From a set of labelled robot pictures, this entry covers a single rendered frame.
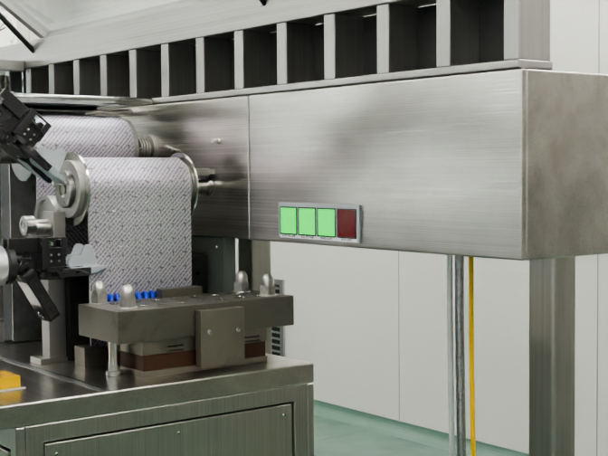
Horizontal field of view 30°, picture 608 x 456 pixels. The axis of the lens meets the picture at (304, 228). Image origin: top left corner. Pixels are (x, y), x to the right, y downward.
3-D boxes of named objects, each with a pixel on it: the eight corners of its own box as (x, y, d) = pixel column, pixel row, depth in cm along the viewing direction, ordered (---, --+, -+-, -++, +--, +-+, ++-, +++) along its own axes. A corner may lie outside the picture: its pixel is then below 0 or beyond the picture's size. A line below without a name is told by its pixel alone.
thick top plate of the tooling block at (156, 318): (78, 335, 219) (78, 303, 219) (249, 317, 243) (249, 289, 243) (118, 345, 206) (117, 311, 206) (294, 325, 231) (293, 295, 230)
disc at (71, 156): (50, 196, 236) (67, 137, 229) (52, 196, 236) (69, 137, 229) (76, 241, 227) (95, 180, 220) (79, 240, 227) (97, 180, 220)
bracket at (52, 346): (28, 362, 230) (24, 212, 228) (57, 358, 234) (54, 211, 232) (38, 365, 226) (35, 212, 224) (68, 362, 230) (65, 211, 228)
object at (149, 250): (89, 306, 225) (87, 213, 224) (190, 297, 239) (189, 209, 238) (90, 306, 224) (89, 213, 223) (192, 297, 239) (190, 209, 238)
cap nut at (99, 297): (86, 304, 218) (85, 280, 218) (103, 302, 221) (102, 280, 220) (95, 306, 216) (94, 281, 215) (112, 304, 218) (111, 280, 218)
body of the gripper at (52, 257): (71, 236, 217) (11, 239, 210) (71, 281, 218) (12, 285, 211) (53, 234, 224) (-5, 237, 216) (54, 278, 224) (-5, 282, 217)
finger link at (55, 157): (84, 164, 222) (48, 133, 219) (67, 187, 220) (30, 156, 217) (79, 166, 225) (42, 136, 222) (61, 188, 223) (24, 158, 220)
